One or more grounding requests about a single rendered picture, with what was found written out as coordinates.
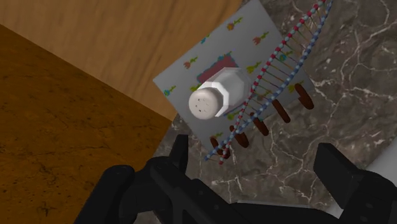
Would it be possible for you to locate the beaded rack with brown feet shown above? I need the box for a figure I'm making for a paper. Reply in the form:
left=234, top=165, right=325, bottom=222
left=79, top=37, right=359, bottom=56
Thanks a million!
left=204, top=0, right=334, bottom=165

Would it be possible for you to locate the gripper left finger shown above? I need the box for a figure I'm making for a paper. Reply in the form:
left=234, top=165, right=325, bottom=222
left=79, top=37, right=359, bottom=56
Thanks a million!
left=73, top=134, right=246, bottom=224

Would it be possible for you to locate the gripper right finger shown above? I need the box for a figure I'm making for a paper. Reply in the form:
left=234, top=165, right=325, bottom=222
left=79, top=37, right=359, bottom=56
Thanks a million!
left=313, top=143, right=397, bottom=224

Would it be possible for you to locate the white salt shaker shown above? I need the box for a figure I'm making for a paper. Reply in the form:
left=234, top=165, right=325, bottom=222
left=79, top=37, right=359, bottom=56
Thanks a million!
left=188, top=67, right=253, bottom=119

